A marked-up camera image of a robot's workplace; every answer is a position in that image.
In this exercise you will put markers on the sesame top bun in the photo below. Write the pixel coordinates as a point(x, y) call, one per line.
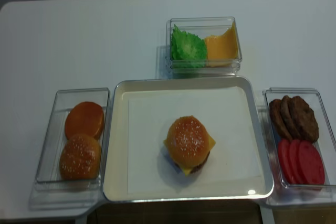
point(187, 124)

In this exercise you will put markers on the sesame bun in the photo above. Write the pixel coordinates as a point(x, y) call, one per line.
point(187, 124)
point(80, 158)

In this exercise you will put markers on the green lettuce leaf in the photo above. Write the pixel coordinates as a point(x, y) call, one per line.
point(187, 50)

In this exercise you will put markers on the clear lettuce cheese container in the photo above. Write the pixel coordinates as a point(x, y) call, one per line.
point(202, 28)

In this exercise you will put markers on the silver metal tray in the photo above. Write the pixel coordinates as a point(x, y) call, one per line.
point(115, 185)

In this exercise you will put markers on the yellow cheese slice on patty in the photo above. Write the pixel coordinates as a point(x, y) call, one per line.
point(212, 141)

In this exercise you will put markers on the yellow cheese slices in container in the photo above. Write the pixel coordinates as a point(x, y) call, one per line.
point(222, 46)

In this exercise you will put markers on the brown burger patty on tray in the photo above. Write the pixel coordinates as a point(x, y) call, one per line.
point(194, 169)

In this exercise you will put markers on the plain bottom bun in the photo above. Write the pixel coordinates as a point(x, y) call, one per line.
point(85, 118)

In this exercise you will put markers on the white paper liner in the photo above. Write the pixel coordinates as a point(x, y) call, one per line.
point(225, 115)

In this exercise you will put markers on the sesame bun in container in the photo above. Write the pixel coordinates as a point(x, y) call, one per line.
point(80, 158)

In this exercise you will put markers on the brown patty left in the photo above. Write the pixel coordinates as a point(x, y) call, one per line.
point(276, 118)

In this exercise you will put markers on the brown patty middle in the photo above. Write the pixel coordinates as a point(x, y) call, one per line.
point(287, 119)

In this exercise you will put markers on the clear bun container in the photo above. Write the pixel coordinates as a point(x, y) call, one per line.
point(48, 176)

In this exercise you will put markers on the red tomato slice left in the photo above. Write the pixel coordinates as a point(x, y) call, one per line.
point(283, 154)

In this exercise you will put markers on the red tomato slice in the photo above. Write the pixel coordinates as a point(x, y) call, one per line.
point(293, 159)
point(283, 154)
point(310, 164)

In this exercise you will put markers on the brown patty right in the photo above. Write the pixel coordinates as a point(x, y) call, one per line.
point(304, 119)

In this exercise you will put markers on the clear patty tomato container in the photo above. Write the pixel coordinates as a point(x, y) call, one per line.
point(325, 144)

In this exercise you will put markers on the red tomato slice middle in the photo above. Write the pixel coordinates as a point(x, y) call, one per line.
point(293, 159)

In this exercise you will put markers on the red tomato slice right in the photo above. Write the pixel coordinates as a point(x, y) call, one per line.
point(310, 164)

